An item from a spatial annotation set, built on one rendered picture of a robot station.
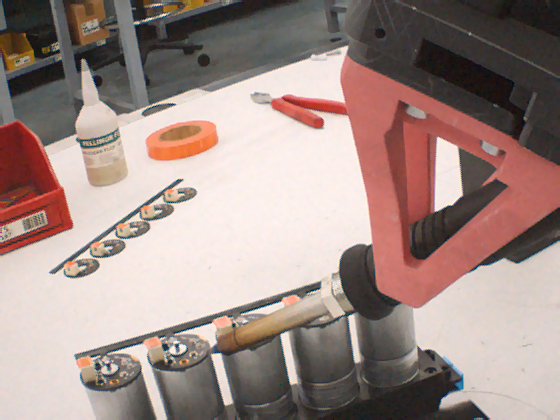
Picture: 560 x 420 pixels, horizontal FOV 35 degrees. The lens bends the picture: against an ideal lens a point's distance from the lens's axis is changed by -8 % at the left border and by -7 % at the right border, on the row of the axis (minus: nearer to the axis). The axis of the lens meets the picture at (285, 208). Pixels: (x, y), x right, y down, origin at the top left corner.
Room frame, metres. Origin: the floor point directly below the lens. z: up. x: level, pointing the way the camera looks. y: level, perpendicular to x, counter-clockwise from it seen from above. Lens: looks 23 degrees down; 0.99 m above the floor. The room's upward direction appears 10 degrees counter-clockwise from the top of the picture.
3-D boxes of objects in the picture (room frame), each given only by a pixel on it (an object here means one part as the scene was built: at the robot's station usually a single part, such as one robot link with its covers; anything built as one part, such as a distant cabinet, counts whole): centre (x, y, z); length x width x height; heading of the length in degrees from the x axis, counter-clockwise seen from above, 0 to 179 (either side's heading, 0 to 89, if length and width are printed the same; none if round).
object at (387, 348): (0.32, -0.03, 0.79); 0.02 x 0.02 x 0.05
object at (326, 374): (0.32, 0.00, 0.79); 0.02 x 0.02 x 0.05
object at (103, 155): (0.68, 0.13, 0.80); 0.03 x 0.03 x 0.10
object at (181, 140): (0.72, 0.07, 0.76); 0.06 x 0.06 x 0.01
